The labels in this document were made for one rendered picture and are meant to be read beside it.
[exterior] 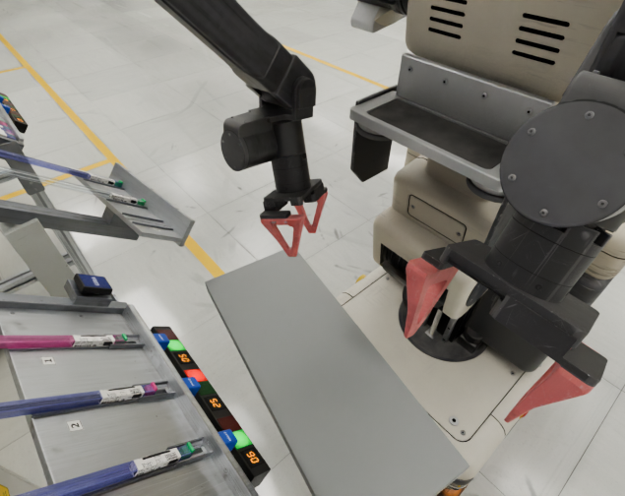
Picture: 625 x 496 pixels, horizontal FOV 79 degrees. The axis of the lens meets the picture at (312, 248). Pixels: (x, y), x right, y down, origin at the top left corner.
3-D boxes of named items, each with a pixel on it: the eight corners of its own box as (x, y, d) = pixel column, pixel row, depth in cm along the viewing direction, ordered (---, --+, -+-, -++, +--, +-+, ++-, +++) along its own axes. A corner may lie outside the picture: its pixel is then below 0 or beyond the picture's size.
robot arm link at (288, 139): (308, 109, 57) (283, 111, 61) (272, 118, 53) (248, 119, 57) (314, 156, 60) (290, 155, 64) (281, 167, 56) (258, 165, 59)
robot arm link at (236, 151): (318, 76, 52) (276, 66, 57) (249, 87, 45) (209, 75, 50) (314, 160, 58) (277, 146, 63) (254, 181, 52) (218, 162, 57)
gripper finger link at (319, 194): (333, 227, 71) (327, 178, 67) (321, 244, 64) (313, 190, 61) (299, 228, 73) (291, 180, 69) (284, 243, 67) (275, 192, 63)
